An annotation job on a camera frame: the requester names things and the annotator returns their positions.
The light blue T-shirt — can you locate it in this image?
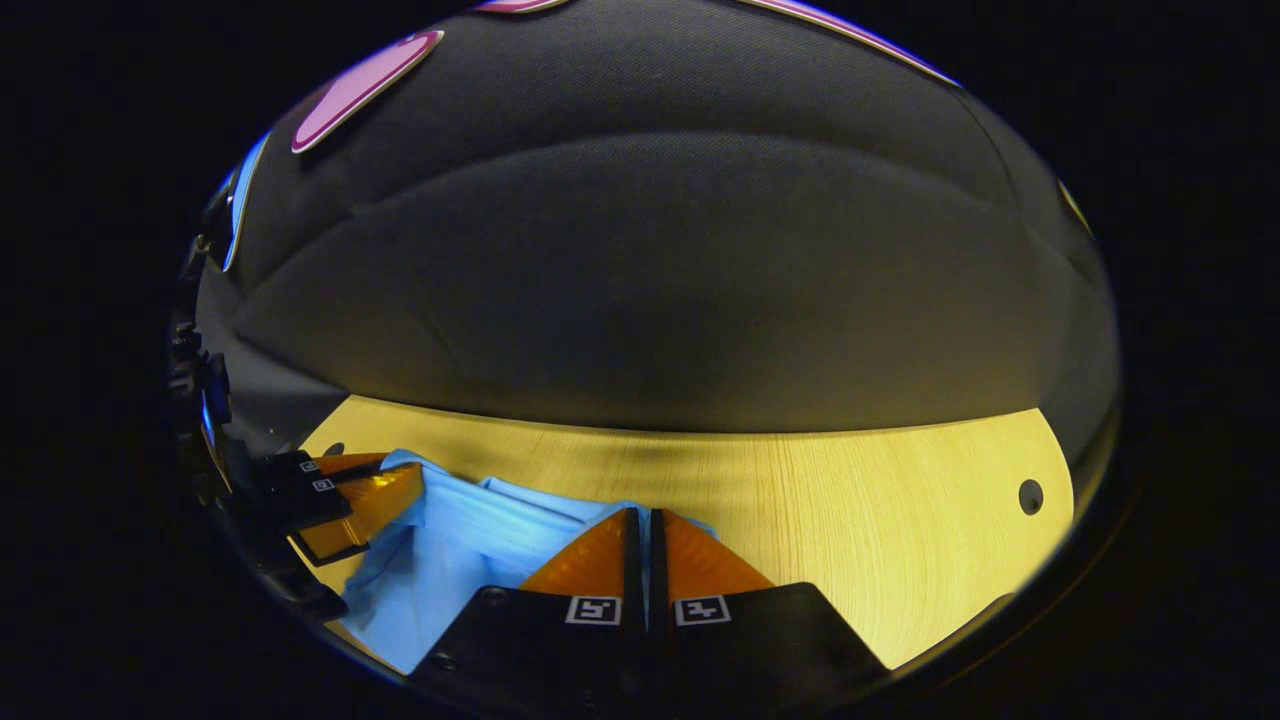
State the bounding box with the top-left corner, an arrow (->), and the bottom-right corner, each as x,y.
338,448 -> 721,676

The black backdrop cloth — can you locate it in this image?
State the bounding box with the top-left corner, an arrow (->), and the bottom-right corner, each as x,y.
195,0 -> 1121,471

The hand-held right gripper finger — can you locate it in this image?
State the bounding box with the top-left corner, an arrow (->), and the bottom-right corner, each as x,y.
648,507 -> 891,706
405,506 -> 646,703

